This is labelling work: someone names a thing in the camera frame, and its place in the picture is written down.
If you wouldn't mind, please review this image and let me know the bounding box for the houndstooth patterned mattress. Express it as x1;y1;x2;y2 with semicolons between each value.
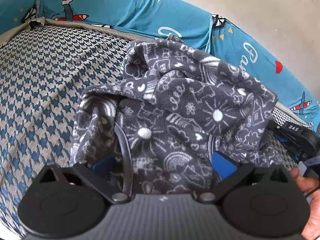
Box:
0;24;320;238

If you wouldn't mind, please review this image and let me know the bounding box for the grey patterned fleece jacket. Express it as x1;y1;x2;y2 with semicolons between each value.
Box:
70;39;279;198

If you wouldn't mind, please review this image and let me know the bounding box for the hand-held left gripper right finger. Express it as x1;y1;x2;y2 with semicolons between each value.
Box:
197;151;290;204

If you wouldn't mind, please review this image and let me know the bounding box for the person's right hand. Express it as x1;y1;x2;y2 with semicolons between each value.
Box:
291;167;320;240

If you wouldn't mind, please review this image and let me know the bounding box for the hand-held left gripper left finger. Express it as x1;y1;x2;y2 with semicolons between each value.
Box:
39;155;130;204

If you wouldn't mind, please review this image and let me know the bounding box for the blue printed bed bumper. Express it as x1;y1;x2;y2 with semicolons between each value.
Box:
0;0;320;128

